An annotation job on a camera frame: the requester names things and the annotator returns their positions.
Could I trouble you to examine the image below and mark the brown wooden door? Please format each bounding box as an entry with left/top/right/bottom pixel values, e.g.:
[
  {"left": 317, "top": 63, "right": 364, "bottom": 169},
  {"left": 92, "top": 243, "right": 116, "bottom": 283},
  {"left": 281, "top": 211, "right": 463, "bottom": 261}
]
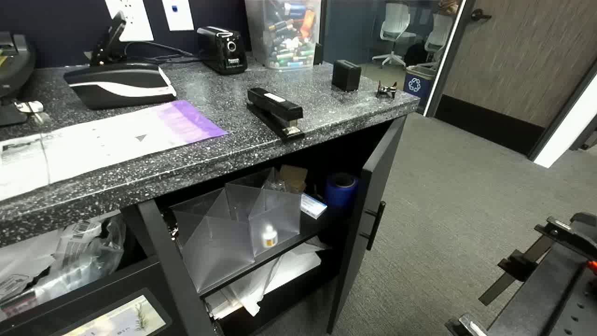
[{"left": 442, "top": 0, "right": 597, "bottom": 129}]

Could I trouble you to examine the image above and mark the brown cardboard piece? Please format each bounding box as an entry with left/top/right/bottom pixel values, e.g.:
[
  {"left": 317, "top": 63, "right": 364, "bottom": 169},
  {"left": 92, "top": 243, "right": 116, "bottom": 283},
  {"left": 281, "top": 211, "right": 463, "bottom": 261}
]
[{"left": 278, "top": 164, "right": 308, "bottom": 194}]

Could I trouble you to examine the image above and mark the black stapler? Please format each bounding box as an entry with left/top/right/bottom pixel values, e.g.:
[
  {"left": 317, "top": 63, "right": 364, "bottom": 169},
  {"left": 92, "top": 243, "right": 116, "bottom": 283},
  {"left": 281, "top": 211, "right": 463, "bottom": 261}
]
[{"left": 246, "top": 87, "right": 306, "bottom": 142}]

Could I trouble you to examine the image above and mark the small white box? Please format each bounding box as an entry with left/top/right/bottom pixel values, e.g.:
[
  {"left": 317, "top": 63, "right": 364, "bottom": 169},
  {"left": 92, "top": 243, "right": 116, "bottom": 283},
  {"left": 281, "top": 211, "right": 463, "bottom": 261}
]
[{"left": 300, "top": 193, "right": 328, "bottom": 220}]

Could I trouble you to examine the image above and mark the black cabinet door handle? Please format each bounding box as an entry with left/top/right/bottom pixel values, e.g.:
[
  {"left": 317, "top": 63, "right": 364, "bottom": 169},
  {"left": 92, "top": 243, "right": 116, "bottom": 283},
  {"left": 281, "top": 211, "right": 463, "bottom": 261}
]
[{"left": 365, "top": 201, "right": 387, "bottom": 251}]

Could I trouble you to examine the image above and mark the stack of white papers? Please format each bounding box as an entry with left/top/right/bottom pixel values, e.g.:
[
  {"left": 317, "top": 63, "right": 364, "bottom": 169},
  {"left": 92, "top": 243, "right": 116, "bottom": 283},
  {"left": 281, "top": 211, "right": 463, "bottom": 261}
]
[{"left": 204, "top": 236, "right": 333, "bottom": 320}]

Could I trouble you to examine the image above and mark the blue recycling bin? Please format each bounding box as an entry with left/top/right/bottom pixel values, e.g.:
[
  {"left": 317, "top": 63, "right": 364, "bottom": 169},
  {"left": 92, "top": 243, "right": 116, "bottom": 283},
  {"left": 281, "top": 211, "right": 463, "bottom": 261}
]
[{"left": 403, "top": 64, "right": 439, "bottom": 112}]

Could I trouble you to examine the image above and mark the printed white paper sheet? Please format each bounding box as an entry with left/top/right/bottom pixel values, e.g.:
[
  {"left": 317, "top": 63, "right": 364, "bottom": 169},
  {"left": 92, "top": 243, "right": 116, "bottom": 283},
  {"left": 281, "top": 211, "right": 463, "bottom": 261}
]
[{"left": 0, "top": 134, "right": 51, "bottom": 201}]

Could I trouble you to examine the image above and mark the black electric pencil sharpener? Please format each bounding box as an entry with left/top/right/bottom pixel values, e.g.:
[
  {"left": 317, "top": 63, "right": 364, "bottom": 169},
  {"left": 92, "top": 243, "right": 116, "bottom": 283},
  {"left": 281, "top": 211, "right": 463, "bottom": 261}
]
[{"left": 196, "top": 26, "right": 248, "bottom": 75}]

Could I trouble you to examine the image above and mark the heap of markers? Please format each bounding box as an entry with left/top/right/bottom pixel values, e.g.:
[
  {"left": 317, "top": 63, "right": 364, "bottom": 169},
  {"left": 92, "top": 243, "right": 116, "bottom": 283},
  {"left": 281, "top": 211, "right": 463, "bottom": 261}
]
[{"left": 264, "top": 0, "right": 319, "bottom": 69}]

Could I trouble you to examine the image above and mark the frosted clear plastic organizer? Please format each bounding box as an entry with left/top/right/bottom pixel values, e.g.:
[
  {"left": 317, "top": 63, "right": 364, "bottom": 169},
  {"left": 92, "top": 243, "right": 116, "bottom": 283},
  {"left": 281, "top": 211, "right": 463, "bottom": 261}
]
[{"left": 170, "top": 167, "right": 303, "bottom": 295}]

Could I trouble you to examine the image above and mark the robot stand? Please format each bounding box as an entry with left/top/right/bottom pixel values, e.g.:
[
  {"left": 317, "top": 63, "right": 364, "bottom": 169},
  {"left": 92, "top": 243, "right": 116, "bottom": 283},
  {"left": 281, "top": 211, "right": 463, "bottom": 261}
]
[{"left": 444, "top": 212, "right": 597, "bottom": 336}]

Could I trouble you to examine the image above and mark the black cabinet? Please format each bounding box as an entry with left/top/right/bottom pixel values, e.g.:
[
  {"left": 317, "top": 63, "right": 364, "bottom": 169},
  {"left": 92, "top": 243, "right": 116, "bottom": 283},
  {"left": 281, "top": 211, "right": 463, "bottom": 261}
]
[{"left": 120, "top": 114, "right": 409, "bottom": 336}]

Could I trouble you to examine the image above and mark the black cabinet door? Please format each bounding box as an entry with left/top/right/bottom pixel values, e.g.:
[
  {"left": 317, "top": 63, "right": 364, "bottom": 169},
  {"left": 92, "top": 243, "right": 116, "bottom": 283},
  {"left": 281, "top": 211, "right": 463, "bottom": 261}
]
[{"left": 326, "top": 115, "right": 408, "bottom": 335}]

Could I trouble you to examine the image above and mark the small black box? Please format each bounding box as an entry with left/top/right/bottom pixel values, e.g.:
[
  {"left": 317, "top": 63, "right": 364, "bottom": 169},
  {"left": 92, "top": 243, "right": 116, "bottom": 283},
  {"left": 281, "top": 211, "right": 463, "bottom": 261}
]
[{"left": 332, "top": 59, "right": 362, "bottom": 92}]

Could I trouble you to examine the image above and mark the purple and white paper sheet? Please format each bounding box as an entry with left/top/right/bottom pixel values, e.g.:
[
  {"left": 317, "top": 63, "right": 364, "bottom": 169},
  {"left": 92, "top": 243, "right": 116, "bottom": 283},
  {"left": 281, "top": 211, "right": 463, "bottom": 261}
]
[{"left": 40, "top": 99, "right": 228, "bottom": 185}]

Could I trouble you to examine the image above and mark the heap of clear plastic bags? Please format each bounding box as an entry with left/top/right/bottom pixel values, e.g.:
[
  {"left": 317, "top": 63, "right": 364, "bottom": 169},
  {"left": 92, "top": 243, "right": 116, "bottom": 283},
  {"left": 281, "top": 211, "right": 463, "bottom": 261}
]
[{"left": 0, "top": 212, "right": 127, "bottom": 318}]

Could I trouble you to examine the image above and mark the silver metal clip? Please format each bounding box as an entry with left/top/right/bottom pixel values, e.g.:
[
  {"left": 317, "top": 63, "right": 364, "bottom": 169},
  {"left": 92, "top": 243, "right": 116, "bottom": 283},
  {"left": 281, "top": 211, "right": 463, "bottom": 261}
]
[{"left": 14, "top": 100, "right": 45, "bottom": 115}]

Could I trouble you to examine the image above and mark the white wall socket plate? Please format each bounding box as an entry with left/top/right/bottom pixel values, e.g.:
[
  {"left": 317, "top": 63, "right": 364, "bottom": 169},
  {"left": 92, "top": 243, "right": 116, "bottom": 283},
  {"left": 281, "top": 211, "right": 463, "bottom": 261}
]
[{"left": 104, "top": 0, "right": 154, "bottom": 42}]

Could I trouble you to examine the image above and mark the black cable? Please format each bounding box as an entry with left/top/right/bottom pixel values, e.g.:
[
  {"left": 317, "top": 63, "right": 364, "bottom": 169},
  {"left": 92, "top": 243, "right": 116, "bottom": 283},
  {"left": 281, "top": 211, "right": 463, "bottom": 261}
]
[{"left": 124, "top": 41, "right": 203, "bottom": 65}]

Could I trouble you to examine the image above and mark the blue tape roll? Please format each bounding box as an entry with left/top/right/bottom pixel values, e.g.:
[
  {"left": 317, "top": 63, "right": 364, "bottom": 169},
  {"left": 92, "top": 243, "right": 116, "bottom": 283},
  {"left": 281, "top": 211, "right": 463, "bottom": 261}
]
[{"left": 324, "top": 173, "right": 359, "bottom": 209}]

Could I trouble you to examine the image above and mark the black desk device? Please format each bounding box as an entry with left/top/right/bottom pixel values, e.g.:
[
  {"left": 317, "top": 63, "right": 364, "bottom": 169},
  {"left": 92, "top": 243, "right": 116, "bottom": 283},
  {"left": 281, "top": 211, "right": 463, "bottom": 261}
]
[{"left": 0, "top": 31, "right": 37, "bottom": 127}]

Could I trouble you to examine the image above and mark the white office chair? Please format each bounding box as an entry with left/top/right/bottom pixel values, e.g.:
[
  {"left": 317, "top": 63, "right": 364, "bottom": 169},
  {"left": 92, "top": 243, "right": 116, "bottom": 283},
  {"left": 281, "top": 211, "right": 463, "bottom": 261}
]
[
  {"left": 372, "top": 2, "right": 417, "bottom": 70},
  {"left": 417, "top": 13, "right": 455, "bottom": 68}
]

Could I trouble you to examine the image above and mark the white wall switch plate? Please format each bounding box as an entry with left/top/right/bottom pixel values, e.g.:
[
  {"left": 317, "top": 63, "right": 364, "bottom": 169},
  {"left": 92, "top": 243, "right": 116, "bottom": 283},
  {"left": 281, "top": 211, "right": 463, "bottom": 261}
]
[{"left": 161, "top": 0, "right": 194, "bottom": 32}]

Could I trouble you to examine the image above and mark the clear plastic container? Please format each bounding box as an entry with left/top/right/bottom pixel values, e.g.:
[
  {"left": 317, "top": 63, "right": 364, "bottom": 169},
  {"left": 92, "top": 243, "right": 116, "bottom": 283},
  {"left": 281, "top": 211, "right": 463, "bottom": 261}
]
[{"left": 244, "top": 0, "right": 322, "bottom": 70}]

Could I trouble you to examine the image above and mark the black and white hole punch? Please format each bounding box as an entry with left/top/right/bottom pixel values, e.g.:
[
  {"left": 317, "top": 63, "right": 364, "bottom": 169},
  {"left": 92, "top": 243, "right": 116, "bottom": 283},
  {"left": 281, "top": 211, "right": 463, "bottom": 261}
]
[{"left": 63, "top": 10, "right": 178, "bottom": 111}]

